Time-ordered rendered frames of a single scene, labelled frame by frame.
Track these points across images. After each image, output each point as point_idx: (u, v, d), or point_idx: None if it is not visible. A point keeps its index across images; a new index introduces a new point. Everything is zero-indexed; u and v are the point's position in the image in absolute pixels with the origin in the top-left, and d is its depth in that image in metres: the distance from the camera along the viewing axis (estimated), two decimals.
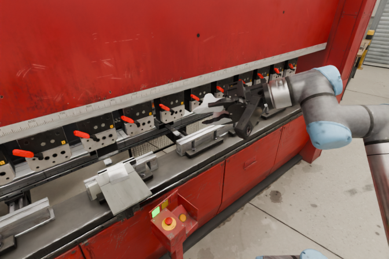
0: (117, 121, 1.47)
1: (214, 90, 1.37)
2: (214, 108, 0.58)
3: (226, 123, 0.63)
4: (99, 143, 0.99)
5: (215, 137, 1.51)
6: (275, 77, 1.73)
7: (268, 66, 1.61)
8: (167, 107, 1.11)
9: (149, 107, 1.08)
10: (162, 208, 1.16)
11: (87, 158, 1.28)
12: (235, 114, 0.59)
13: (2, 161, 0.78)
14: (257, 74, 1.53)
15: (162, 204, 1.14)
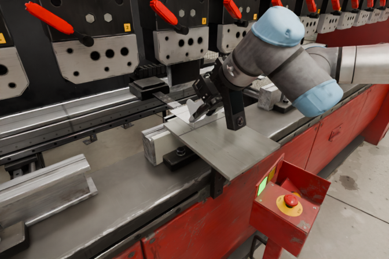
0: None
1: (321, 9, 0.90)
2: (201, 115, 0.56)
3: (223, 106, 0.60)
4: (182, 51, 0.53)
5: None
6: (374, 15, 1.26)
7: None
8: (282, 6, 0.65)
9: (256, 3, 0.62)
10: (267, 182, 0.70)
11: (133, 107, 0.82)
12: (221, 104, 0.55)
13: (0, 36, 0.32)
14: (367, 0, 1.07)
15: (270, 175, 0.68)
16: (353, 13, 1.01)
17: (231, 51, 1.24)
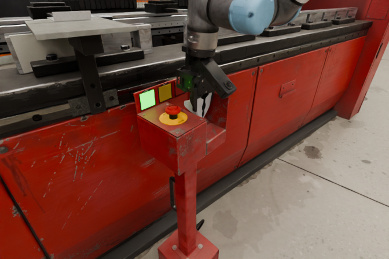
0: None
1: None
2: (199, 106, 0.58)
3: (210, 99, 0.61)
4: None
5: None
6: None
7: None
8: None
9: None
10: (161, 102, 0.62)
11: (30, 31, 0.74)
12: (208, 87, 0.57)
13: None
14: None
15: (161, 91, 0.60)
16: None
17: None
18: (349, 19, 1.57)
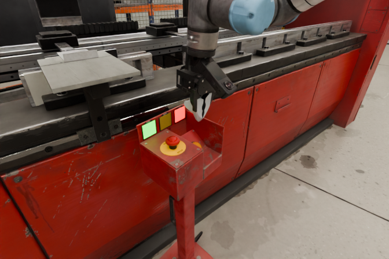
0: (94, 23, 0.98)
1: None
2: (199, 106, 0.58)
3: (211, 99, 0.61)
4: None
5: (239, 51, 1.02)
6: None
7: None
8: None
9: None
10: (162, 129, 0.67)
11: (39, 59, 0.79)
12: (208, 88, 0.57)
13: None
14: None
15: (162, 121, 0.65)
16: None
17: (172, 18, 1.21)
18: (343, 33, 1.62)
